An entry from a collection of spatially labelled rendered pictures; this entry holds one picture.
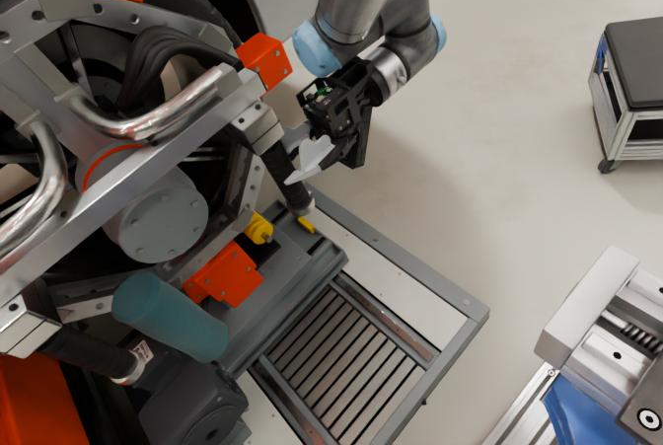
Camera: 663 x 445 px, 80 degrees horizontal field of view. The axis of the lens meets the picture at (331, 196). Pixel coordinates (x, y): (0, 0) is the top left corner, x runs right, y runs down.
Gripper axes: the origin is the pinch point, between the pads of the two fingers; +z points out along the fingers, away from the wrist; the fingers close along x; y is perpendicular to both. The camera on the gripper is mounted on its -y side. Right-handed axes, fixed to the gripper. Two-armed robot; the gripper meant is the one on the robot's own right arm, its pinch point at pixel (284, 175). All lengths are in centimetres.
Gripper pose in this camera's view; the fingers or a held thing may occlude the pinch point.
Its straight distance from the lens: 59.0
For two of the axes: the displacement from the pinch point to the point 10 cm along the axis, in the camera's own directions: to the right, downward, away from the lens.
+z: -6.9, 6.7, -2.7
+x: 6.7, 4.5, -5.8
